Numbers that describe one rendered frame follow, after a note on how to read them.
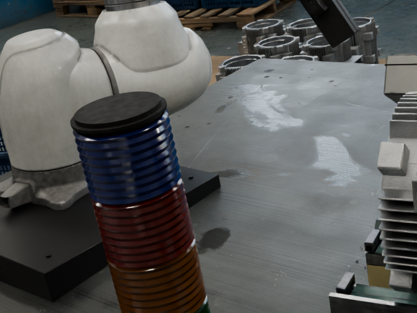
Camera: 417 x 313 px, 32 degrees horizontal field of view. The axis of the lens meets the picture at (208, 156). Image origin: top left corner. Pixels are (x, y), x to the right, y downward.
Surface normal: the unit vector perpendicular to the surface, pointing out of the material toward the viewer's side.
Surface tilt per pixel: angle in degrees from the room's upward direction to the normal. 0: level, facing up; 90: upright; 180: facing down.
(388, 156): 45
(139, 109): 0
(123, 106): 0
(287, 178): 0
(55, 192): 14
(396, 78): 58
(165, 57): 83
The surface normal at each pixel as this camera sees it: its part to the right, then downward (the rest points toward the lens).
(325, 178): -0.18, -0.91
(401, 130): -0.48, 0.39
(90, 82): 0.57, 0.00
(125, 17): -0.17, -0.32
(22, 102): -0.22, 0.28
